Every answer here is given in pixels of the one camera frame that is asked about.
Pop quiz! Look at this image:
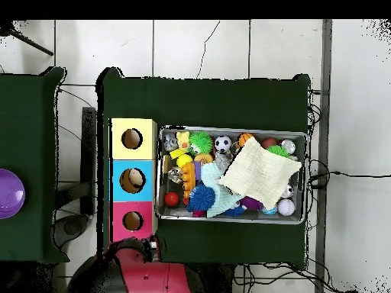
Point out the wooden box with three holes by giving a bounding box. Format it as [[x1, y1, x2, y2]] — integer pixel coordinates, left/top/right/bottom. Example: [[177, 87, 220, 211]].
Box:
[[108, 118, 159, 243]]

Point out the shallow mesh bin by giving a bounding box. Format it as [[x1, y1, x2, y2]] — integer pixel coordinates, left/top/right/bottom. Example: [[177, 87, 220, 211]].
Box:
[[154, 124, 309, 226]]

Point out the toy hamburger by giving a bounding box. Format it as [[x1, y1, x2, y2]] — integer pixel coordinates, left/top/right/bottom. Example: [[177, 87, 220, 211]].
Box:
[[193, 152, 215, 166]]

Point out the light blue knitted cloth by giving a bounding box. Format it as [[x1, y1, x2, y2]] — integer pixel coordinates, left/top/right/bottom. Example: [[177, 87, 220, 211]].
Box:
[[199, 161, 245, 219]]

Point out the green spiky ball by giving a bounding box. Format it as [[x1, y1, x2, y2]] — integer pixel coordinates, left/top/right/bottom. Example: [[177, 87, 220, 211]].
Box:
[[266, 144, 291, 159], [188, 130, 214, 153]]

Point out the yellow duck toy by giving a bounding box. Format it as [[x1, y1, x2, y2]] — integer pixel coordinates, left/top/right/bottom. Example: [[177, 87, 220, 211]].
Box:
[[176, 130, 192, 152]]

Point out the small soccer ball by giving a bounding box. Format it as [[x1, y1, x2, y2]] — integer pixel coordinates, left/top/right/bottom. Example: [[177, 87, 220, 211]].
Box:
[[214, 134, 233, 154]]

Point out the blue spiky ball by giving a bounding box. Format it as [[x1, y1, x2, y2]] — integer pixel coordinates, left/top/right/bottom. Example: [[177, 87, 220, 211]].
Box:
[[186, 182, 217, 213]]

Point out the small orange basketball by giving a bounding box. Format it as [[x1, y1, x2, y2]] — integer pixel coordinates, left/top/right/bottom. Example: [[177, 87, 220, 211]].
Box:
[[237, 132, 255, 149]]

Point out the cream knitted cloth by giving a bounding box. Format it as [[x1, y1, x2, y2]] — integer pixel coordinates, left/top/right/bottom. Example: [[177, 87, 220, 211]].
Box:
[[217, 136, 303, 211]]

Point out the white baseball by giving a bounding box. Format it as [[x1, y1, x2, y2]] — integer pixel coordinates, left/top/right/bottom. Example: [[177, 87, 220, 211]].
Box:
[[276, 198, 296, 217]]

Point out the grey round foot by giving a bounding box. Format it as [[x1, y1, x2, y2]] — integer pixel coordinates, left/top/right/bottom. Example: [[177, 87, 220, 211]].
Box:
[[53, 213, 90, 249]]

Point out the dark green side tablecloth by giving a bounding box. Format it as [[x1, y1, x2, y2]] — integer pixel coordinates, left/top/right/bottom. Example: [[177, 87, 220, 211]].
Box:
[[0, 66, 69, 264]]

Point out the purple bowl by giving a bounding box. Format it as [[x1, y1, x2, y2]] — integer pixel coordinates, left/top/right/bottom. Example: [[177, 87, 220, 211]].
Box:
[[0, 168, 26, 220]]

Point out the black tripod leg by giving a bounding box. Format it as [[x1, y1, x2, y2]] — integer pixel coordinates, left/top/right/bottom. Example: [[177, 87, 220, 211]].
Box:
[[0, 21, 54, 56]]

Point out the black cable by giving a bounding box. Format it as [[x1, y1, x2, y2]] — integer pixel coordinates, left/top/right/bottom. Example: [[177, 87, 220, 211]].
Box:
[[308, 169, 391, 188]]

